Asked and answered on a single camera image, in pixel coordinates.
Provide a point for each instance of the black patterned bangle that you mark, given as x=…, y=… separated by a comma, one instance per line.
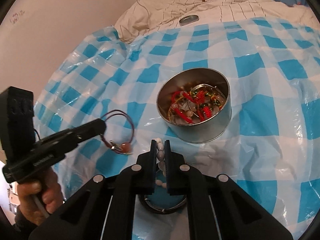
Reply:
x=163, y=207

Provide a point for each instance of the left hand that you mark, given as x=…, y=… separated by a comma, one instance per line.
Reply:
x=47, y=190

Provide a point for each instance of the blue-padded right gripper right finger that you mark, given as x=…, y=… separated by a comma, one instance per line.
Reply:
x=218, y=208

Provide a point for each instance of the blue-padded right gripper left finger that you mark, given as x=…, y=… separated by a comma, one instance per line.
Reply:
x=103, y=208

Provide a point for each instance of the blue white checkered plastic sheet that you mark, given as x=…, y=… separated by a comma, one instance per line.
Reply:
x=240, y=98

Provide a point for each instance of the jewelry inside tin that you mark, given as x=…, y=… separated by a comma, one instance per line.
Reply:
x=196, y=105

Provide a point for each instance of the beige striped quilt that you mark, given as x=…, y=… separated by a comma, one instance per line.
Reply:
x=147, y=16

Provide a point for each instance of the silver tin lid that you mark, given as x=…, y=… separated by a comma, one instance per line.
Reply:
x=188, y=20

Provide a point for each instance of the round silver metal tin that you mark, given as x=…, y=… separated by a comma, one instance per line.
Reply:
x=209, y=129

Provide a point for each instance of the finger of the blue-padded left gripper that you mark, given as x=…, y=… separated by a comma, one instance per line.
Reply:
x=86, y=131

